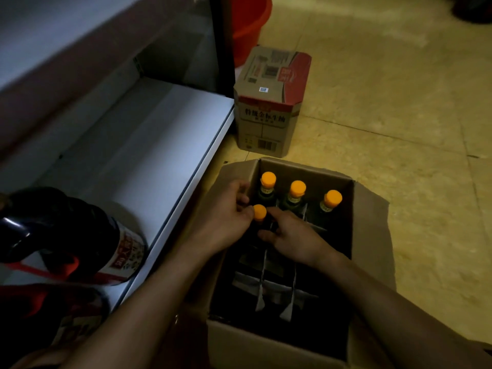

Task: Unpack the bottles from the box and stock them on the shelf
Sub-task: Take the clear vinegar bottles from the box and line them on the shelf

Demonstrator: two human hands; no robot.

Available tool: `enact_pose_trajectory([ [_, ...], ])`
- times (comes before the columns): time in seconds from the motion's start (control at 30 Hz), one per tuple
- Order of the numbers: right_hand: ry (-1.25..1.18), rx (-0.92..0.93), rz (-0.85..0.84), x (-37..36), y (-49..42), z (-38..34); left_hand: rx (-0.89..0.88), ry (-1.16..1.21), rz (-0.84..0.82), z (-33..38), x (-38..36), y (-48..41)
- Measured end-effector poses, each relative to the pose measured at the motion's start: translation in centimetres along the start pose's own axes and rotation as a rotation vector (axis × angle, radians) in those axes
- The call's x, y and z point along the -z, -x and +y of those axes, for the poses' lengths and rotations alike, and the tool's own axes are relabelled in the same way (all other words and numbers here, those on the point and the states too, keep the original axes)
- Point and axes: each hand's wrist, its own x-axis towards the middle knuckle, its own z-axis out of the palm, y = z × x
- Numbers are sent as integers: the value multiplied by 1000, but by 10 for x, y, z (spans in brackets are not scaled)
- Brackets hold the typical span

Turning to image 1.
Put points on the person's right thumb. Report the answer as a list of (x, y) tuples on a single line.
[(268, 236)]

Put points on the person's right forearm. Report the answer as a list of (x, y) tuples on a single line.
[(392, 315)]

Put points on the red plastic bucket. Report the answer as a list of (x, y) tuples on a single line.
[(248, 22)]

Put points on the person's right hand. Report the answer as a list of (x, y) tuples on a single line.
[(299, 238)]

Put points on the person's left hand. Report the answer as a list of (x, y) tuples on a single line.
[(219, 222)]

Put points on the black shelf post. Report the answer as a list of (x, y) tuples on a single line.
[(223, 42)]

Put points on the dark object on floor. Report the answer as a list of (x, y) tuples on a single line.
[(472, 7)]

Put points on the person's left thumb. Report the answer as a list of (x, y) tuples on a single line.
[(246, 215)]

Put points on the white metal shelf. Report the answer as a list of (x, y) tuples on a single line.
[(146, 149)]

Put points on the cardboard box divider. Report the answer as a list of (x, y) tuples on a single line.
[(262, 282)]

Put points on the open brown cardboard box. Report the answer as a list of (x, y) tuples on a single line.
[(369, 242)]

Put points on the closed printed cardboard box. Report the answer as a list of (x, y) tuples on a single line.
[(269, 107)]

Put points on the orange-capped dark sauce bottle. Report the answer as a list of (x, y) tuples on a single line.
[(297, 189), (260, 213), (268, 180), (332, 199)]

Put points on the large dark sauce jug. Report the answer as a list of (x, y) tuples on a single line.
[(77, 234), (57, 315)]

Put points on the person's left forearm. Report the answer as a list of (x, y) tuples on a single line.
[(153, 303)]

